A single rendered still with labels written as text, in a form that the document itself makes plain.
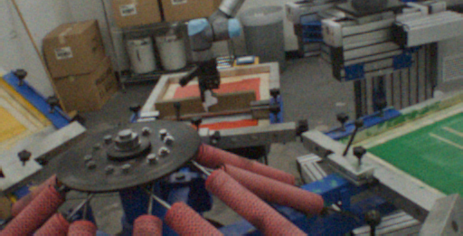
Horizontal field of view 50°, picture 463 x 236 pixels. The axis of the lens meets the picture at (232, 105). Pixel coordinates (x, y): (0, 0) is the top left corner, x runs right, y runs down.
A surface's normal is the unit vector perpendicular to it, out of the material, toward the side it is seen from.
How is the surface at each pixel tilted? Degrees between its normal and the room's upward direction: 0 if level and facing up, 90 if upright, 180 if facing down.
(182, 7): 90
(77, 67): 91
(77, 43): 89
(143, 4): 90
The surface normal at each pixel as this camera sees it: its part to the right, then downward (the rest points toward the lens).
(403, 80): 0.22, 0.34
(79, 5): -0.07, 0.39
